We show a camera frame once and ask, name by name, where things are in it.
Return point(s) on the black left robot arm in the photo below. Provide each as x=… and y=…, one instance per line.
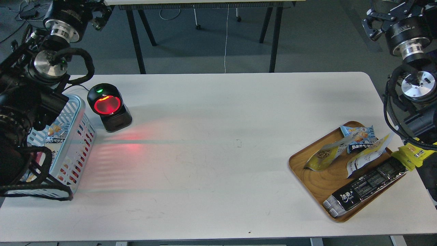
x=33, y=79

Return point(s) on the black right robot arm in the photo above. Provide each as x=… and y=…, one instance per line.
x=409, y=100

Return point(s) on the blue snack packet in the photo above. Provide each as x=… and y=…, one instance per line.
x=364, y=138

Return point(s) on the long black snack package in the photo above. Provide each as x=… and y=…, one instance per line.
x=364, y=187

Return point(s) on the light blue plastic basket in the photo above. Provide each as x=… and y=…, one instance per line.
x=60, y=180

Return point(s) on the snacks inside basket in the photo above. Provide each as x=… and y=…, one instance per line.
x=53, y=140

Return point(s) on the yellow snack bag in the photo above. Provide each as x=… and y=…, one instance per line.
x=412, y=156

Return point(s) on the black barcode scanner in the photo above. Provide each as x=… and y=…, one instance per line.
x=106, y=101

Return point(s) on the black legged background table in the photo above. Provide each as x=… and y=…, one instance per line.
x=177, y=28

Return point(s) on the wooden tray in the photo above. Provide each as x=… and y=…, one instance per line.
x=321, y=185

